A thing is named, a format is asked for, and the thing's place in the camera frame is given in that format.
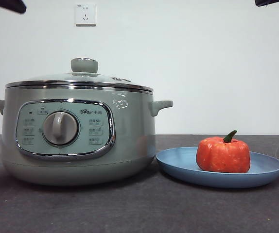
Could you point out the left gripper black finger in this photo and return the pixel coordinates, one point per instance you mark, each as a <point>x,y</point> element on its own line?
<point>8,4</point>

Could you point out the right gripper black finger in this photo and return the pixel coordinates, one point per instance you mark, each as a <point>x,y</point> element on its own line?
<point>273,2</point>

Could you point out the glass lid with green knob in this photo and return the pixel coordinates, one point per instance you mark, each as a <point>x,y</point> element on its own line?
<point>84,65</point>

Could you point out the orange pumpkin with green stem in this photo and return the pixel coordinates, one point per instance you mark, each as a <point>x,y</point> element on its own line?
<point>223,155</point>

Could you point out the pale green electric steamer pot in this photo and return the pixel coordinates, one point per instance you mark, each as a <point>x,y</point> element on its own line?
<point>132,136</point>

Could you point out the blue round plate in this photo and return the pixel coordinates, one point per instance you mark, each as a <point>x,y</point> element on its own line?
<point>178,165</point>

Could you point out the white wall socket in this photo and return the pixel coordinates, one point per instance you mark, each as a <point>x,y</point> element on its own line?
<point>86,14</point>

